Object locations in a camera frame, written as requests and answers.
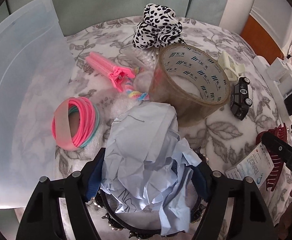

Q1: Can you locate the dark red hair claw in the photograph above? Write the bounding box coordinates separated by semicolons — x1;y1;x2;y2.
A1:
265;124;288;192

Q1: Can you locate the white blue medicine box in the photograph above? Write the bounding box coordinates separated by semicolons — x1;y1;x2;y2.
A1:
225;142;274;188

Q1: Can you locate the black toy car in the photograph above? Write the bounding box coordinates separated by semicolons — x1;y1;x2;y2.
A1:
230;76;252;121

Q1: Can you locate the pink hair tie bundle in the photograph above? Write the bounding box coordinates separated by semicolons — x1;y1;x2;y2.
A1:
51;96;101;151

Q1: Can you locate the cream hair claw clip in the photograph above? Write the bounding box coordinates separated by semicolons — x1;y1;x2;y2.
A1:
217;51;246;82

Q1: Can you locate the light blue paper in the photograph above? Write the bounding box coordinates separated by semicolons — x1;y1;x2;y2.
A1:
101;102;202;236

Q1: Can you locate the brown packing tape roll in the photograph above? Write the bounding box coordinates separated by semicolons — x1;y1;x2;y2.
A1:
149;44;231;127

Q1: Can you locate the pastel rainbow braided rope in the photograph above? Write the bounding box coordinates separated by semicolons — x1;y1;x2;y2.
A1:
125;66;151;101

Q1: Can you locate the black white leopard scrunchie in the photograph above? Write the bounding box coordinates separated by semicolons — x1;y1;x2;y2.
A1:
132;3;184;49

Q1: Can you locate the clear plastic storage bin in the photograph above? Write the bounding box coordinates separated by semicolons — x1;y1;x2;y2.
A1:
0;0;74;209

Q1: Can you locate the pink hair roller clip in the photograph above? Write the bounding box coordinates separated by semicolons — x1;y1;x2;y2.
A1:
85;52;135;92

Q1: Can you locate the floral fleece blanket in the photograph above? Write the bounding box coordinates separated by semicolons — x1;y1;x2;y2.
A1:
54;16;282;178

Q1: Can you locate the bag of cotton swabs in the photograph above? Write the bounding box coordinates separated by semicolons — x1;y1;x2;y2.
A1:
124;47;159;71

